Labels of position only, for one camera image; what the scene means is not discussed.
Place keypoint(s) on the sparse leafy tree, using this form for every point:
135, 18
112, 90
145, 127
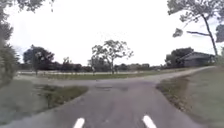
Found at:
111, 50

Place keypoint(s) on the long grass strip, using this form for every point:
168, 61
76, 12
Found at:
100, 76

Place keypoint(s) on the grey asphalt path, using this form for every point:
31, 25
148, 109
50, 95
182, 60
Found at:
113, 106

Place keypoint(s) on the row of distant trees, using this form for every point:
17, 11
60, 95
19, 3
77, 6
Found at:
66, 65

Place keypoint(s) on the robot's own part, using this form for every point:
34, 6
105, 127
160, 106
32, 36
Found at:
149, 122
79, 123

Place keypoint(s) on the dark round tree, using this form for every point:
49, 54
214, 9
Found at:
38, 56

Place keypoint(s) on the grey building with pitched roof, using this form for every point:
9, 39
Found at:
196, 60

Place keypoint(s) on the grass verge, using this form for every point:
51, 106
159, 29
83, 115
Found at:
203, 93

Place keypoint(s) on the grass area with bare patches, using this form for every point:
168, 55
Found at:
20, 100

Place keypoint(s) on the tall thin-trunked tree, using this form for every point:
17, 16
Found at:
210, 33

